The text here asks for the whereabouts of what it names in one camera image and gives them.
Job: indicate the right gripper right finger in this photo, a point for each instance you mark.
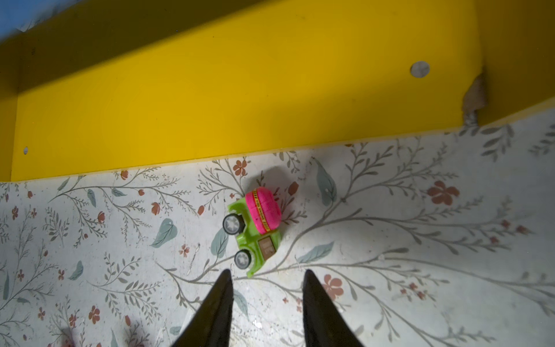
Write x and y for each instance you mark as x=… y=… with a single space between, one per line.
x=323 y=324

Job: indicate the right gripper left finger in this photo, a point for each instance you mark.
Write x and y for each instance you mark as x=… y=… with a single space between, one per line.
x=211 y=325

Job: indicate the green truck pink mixer drum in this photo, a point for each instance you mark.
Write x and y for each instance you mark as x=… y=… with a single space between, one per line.
x=254 y=222

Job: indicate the yellow shelf pink blue boards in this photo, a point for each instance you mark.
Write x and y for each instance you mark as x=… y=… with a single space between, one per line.
x=107 y=85

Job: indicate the floral patterned table mat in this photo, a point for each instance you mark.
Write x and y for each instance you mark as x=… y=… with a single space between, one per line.
x=443 y=240

